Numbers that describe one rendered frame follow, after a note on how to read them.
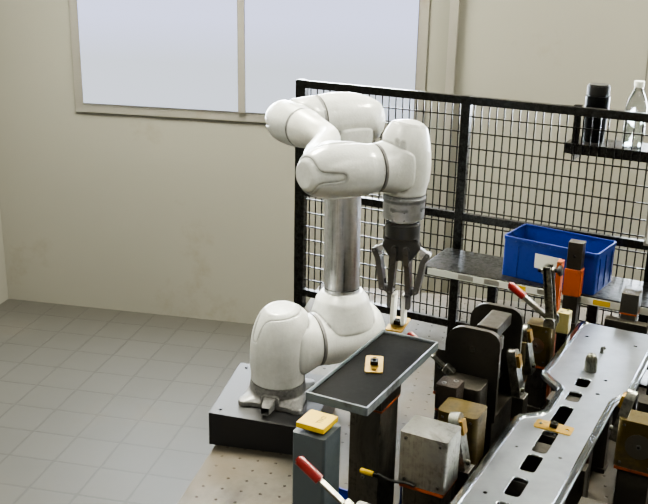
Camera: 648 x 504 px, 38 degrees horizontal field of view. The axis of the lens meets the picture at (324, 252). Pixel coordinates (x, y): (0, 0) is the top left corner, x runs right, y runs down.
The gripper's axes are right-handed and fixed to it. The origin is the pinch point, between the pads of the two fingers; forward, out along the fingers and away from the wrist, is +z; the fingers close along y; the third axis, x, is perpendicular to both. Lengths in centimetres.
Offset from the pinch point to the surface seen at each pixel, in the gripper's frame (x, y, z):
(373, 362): -10.6, -2.3, 8.9
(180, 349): 211, -166, 125
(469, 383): 5.2, 15.9, 17.8
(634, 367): 46, 51, 26
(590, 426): 10, 43, 26
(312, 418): -36.8, -6.8, 10.0
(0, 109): 238, -286, 15
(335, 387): -22.8, -6.8, 9.9
